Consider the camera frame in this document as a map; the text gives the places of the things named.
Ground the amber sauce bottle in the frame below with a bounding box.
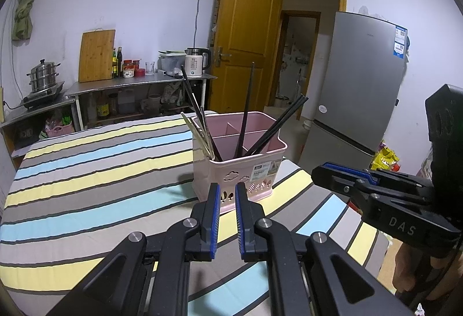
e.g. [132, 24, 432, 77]
[98, 92, 110, 120]

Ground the metal door handle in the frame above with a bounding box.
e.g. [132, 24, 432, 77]
[213, 46, 232, 67]

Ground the bundle of black chopsticks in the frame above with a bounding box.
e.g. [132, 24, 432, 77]
[180, 62, 309, 162]

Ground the dark box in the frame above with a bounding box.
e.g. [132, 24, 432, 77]
[14, 124, 38, 148]

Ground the crumpled cloth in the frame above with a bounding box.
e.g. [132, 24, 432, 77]
[161, 82, 181, 108]

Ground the yellow snack packet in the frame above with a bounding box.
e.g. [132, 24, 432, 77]
[372, 147, 401, 172]

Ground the blue white fridge label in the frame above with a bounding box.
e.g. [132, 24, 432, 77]
[394, 25, 408, 59]

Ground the striped tablecloth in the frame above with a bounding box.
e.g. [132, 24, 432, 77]
[0, 113, 389, 316]

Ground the pink utensil basket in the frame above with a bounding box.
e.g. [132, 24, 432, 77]
[192, 111, 289, 212]

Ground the grey refrigerator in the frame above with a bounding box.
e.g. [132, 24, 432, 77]
[298, 11, 409, 172]

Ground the olive green curtain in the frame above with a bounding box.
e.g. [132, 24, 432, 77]
[11, 0, 44, 41]

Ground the bamboo cutting board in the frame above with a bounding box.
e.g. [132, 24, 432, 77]
[78, 29, 116, 83]

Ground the brown inner door frame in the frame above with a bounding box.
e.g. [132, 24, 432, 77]
[280, 11, 322, 107]

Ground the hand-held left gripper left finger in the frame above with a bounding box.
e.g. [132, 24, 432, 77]
[47, 184, 221, 316]

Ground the white electric kettle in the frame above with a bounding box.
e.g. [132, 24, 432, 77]
[184, 47, 211, 78]

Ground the person's right hand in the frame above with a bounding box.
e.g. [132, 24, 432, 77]
[392, 239, 463, 303]

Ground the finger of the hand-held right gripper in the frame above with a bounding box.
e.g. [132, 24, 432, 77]
[312, 166, 375, 206]
[322, 163, 435, 191]

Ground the steel shelf table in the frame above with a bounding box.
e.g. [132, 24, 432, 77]
[67, 72, 218, 132]

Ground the clear plastic storage box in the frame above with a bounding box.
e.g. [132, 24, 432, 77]
[158, 50, 187, 73]

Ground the yellow wooden door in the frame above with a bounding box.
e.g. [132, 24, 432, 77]
[208, 0, 283, 114]

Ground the beige wooden chopstick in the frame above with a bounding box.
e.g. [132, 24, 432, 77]
[180, 112, 213, 160]
[188, 118, 215, 158]

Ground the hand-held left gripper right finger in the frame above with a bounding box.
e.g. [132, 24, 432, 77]
[236, 183, 413, 316]

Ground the steel steamer pot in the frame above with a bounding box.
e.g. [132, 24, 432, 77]
[26, 59, 61, 92]

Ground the narrow wall hanging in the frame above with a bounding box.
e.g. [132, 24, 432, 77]
[211, 0, 222, 45]

